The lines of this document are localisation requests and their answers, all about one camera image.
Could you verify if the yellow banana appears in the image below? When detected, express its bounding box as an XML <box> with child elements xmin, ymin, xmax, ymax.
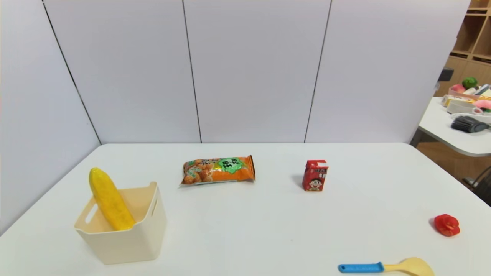
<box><xmin>89</xmin><ymin>168</ymin><xmax>135</xmax><ymax>231</ymax></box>

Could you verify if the cream plastic storage box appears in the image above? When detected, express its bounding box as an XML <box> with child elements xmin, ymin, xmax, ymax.
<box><xmin>74</xmin><ymin>182</ymin><xmax>168</xmax><ymax>266</ymax></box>

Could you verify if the yellow flat box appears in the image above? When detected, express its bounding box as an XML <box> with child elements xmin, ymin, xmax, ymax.
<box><xmin>441</xmin><ymin>94</ymin><xmax>476</xmax><ymax>107</ymax></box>

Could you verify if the orange snack bag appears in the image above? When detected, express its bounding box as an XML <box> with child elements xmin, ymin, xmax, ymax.
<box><xmin>180</xmin><ymin>155</ymin><xmax>256</xmax><ymax>187</ymax></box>

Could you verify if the red milk carton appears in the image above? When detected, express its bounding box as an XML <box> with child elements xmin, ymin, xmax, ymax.
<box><xmin>302</xmin><ymin>160</ymin><xmax>329</xmax><ymax>192</ymax></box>

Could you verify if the white side table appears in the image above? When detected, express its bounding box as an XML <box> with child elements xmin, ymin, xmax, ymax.
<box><xmin>418</xmin><ymin>96</ymin><xmax>491</xmax><ymax>157</ymax></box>

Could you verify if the white tray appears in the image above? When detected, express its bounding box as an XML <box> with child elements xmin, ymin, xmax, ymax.
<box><xmin>447</xmin><ymin>100</ymin><xmax>477</xmax><ymax>114</ymax></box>

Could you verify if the red toy tomato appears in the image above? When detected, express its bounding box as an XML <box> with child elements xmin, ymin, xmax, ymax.
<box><xmin>434</xmin><ymin>214</ymin><xmax>461</xmax><ymax>237</ymax></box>

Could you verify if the black brush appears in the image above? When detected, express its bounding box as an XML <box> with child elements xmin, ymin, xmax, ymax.
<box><xmin>451</xmin><ymin>115</ymin><xmax>491</xmax><ymax>133</ymax></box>

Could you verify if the black chair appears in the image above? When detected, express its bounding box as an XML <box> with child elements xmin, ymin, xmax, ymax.
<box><xmin>462</xmin><ymin>166</ymin><xmax>491</xmax><ymax>206</ymax></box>

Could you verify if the wooden shelf unit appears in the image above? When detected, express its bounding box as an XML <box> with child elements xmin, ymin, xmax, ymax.
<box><xmin>435</xmin><ymin>0</ymin><xmax>491</xmax><ymax>96</ymax></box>

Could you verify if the beige spoon with blue handle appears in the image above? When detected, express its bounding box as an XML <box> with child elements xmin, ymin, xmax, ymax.
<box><xmin>338</xmin><ymin>257</ymin><xmax>435</xmax><ymax>276</ymax></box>

